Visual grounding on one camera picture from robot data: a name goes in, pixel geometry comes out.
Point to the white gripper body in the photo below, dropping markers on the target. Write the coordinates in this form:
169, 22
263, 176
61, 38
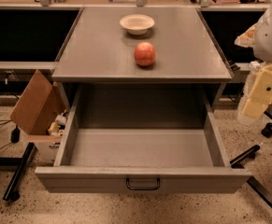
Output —
271, 37

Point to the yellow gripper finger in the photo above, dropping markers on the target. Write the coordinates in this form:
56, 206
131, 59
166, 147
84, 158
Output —
267, 74
250, 109

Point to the red apple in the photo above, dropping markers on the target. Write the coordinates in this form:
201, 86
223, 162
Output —
144, 54

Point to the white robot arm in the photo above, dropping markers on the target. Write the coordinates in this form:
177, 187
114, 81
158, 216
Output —
259, 37

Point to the open grey top drawer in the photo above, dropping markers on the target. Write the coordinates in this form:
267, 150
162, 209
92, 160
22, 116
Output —
98, 153

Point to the black chair caster base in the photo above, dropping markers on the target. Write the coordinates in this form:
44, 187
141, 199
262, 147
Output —
267, 130

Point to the black table leg right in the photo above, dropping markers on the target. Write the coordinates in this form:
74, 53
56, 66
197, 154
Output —
252, 181

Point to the black table leg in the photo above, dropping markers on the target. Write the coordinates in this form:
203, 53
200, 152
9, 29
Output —
18, 165
252, 181

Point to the white ceramic bowl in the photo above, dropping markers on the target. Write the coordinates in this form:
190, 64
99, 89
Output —
137, 24

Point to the grey metal cabinet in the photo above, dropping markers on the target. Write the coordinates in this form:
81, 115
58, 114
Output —
97, 73

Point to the brown cardboard box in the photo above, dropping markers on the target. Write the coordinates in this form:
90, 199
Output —
39, 113

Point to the black table leg left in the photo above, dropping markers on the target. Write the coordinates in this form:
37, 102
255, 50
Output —
18, 165

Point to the black drawer handle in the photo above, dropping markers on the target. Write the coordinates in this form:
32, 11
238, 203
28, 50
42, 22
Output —
143, 184

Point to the black power adapter with cable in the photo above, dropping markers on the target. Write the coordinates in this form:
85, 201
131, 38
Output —
15, 134

